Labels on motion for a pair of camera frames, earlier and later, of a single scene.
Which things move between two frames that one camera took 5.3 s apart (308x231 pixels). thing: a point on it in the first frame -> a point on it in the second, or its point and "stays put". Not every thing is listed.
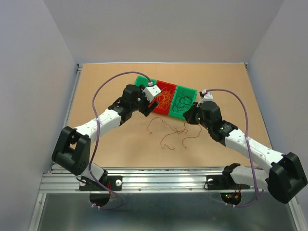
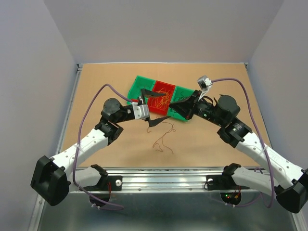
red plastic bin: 165,98 stays put
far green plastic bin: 183,99 stays put
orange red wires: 163,98 stays put
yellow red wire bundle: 184,131 -> 172,129
